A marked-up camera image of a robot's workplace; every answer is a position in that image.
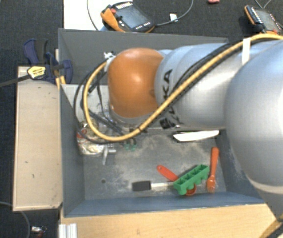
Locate silver foil packet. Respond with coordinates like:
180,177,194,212
76,122,105,156

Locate orange plastic spoon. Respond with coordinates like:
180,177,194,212
156,165,198,196

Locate orange plastic fork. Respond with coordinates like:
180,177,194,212
206,147,220,193

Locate grey metal bin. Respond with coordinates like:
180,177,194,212
57,28,266,218

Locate white flat strip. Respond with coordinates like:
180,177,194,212
172,129,220,142

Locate green toy brick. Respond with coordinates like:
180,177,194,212
172,164,211,196

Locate pale wood board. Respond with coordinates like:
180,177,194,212
12,66,63,212

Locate black foam brush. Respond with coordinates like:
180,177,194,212
131,180,175,192

